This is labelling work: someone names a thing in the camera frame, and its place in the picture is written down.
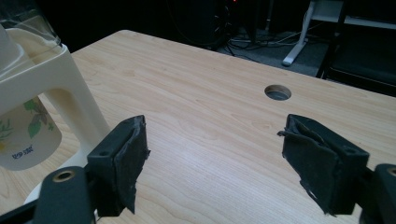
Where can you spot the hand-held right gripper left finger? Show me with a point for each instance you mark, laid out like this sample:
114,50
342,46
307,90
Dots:
123,161

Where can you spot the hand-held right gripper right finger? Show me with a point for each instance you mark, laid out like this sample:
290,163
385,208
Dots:
323,168

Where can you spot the cream floral plastic pitcher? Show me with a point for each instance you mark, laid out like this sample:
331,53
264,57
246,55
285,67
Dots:
73,99

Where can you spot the black computer case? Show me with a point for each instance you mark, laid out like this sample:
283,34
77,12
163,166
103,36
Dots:
205,21

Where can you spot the white metal desk frame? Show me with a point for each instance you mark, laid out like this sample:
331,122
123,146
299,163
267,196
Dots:
298,43

